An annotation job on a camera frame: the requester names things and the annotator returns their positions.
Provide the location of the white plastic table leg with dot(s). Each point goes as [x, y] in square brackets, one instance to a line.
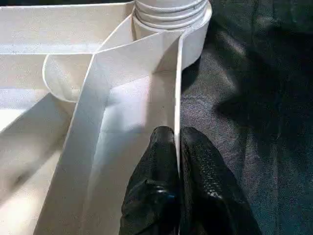
[166, 10]

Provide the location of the white plastic table top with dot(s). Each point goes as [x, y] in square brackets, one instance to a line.
[49, 29]

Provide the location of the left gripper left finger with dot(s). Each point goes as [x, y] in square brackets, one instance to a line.
[154, 191]

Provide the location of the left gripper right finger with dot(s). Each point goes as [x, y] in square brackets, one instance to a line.
[210, 196]

